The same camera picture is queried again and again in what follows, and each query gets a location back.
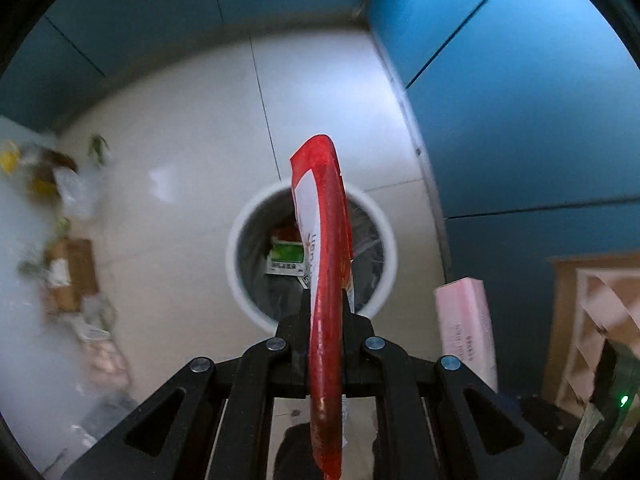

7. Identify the crumpled grey plastic bag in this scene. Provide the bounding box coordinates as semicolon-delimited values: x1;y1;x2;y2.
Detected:
79;294;119;334

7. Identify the oil bottle with yellow cap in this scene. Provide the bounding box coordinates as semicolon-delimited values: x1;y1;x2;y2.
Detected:
0;139;79;197

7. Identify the pink rectangular box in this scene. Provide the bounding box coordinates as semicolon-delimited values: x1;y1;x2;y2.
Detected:
433;277;500;395

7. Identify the white round trash bin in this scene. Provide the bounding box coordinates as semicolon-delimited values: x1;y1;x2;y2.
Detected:
226;182;399;329

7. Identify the clear plastic bag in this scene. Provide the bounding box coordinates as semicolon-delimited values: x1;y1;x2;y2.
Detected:
52;165;104;222

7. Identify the blue tall cabinet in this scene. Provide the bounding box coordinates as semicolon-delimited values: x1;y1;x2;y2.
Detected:
364;0;640;403

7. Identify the green vegetable piece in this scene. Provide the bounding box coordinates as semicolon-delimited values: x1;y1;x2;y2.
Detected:
88;134;112;164

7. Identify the crumpled white plastic wrapper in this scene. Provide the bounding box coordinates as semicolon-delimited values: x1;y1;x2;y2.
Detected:
557;400;610;480

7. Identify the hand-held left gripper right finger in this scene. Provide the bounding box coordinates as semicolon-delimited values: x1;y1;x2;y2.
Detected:
340;287;572;480

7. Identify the pinkish plastic bag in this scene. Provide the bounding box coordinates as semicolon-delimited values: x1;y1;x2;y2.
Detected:
81;330;134;392

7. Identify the blue base cabinet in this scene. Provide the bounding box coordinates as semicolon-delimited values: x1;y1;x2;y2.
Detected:
0;0;372;132

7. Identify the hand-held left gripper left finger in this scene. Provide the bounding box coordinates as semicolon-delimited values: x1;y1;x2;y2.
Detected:
62;290;314;480

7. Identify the grey bin liner bag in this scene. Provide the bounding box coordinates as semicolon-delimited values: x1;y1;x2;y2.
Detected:
237;194;389;322

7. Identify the green and white carton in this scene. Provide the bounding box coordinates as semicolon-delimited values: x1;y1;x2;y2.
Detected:
264;239;307;277

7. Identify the brown cardboard box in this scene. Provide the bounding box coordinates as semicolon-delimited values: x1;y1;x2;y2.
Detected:
43;237;99;312

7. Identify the red snack packet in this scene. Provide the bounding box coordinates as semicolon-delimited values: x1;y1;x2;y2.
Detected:
290;135;357;480

